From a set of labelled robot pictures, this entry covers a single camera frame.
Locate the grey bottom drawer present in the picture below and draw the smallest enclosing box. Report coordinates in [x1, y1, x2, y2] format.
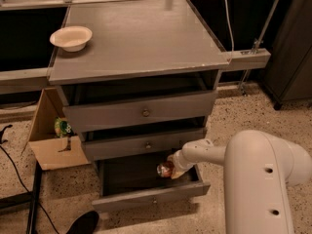
[93, 149, 210, 213]

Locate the white bowl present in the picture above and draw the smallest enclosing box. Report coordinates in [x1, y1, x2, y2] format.
[50, 26, 93, 52]

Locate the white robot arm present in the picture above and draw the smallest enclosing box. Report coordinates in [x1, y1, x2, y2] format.
[168, 130, 312, 234]

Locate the metal diagonal rod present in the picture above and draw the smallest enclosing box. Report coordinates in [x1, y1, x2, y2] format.
[238, 0, 280, 96]

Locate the grey top drawer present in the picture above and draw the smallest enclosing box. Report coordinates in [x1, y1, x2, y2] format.
[63, 91, 216, 133]

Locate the white hanging cable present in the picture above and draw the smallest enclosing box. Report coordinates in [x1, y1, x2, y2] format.
[210, 0, 235, 63]

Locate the black shoe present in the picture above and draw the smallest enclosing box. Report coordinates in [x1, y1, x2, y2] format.
[66, 211, 99, 234]

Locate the grey drawer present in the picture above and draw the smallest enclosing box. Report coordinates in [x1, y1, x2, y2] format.
[63, 91, 216, 133]
[82, 127, 207, 161]
[93, 149, 210, 213]

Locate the grey drawer cabinet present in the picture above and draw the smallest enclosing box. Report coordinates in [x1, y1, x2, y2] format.
[48, 0, 229, 168]

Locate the red coke can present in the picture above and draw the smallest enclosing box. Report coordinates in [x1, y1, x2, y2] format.
[157, 161, 175, 177]

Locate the grey middle drawer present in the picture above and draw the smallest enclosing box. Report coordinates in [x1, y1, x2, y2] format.
[82, 127, 207, 161]

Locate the dark grey cabinet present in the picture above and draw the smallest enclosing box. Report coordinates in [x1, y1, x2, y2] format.
[261, 0, 312, 110]

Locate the cardboard box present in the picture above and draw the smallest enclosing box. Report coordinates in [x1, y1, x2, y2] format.
[28, 88, 88, 170]

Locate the black floor cable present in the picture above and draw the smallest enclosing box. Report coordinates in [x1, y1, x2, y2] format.
[0, 124, 61, 234]

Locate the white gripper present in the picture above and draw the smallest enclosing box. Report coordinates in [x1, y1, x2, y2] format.
[167, 150, 194, 179]

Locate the black floor frame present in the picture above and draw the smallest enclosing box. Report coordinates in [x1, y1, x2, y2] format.
[0, 163, 42, 234]

